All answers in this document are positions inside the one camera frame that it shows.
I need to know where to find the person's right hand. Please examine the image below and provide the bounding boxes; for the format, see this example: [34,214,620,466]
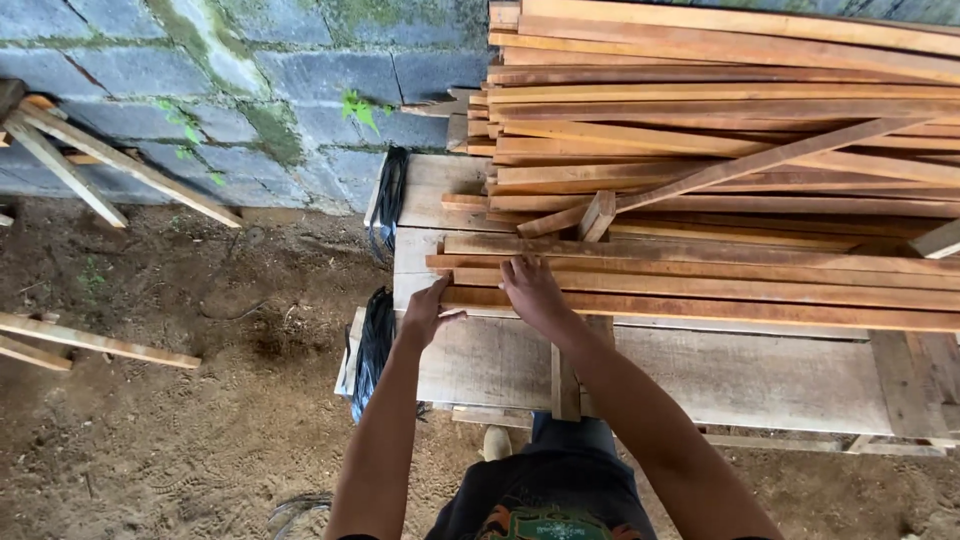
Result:
[498,255,580,340]

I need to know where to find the person's left hand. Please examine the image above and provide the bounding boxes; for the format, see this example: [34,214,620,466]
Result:
[400,273,468,351]

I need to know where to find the reddish wooden slat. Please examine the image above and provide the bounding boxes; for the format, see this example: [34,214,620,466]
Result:
[440,285,960,334]

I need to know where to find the short wooden block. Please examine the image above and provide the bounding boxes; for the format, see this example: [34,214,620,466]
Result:
[576,189,618,243]

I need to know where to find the person's blue jeans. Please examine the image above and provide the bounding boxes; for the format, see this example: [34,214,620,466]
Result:
[520,410,640,498]

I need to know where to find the person's beige shoe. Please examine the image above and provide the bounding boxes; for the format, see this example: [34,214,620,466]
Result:
[480,424,514,463]

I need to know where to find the rough plank workbench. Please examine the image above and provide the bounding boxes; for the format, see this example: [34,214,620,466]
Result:
[334,153,960,459]

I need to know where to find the green weed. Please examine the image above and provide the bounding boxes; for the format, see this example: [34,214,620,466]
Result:
[340,88,396,138]

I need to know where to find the person's black printed shirt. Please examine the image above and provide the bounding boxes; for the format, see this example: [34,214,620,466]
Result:
[424,448,661,540]

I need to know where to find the pile of wooden slats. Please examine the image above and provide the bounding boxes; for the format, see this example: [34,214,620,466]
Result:
[425,0,960,295]

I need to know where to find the pale wooden batten end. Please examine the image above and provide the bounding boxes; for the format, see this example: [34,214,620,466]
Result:
[909,217,960,261]

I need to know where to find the long wooden batten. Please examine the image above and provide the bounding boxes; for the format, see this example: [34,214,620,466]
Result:
[0,310,203,371]

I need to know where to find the wooden trestle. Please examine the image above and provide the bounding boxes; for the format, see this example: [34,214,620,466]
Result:
[0,78,245,230]

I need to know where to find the short wooden batten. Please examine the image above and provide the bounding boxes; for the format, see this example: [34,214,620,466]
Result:
[0,333,75,373]

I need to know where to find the black strap bundle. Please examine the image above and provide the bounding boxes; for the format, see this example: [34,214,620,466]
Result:
[343,285,398,426]
[366,145,411,265]

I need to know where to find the thin wire coil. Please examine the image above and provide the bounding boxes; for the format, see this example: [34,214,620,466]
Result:
[266,491,335,540]

